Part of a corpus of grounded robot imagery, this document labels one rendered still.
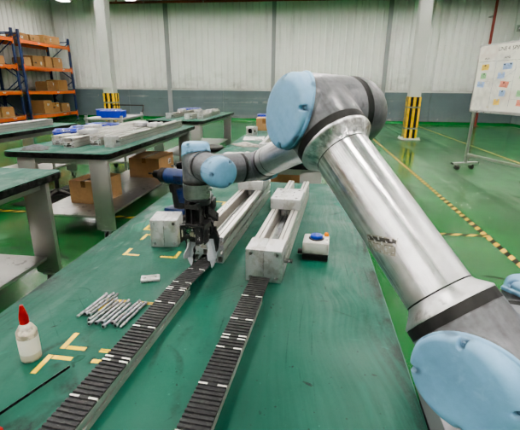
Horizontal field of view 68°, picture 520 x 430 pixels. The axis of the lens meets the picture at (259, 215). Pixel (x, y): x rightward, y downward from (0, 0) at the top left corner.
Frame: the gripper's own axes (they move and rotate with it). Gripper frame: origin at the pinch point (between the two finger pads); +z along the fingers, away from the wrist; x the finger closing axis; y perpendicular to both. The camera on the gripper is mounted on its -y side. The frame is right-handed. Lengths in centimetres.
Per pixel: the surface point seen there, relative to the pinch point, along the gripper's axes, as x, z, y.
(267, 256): 20.2, -5.7, 4.4
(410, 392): 53, 2, 39
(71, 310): -22.8, 2.2, 28.8
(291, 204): 21.4, -8.6, -36.6
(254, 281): 18.0, -1.3, 11.3
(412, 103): 214, -14, -1007
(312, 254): 31.4, 0.1, -12.8
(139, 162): -201, 39, -332
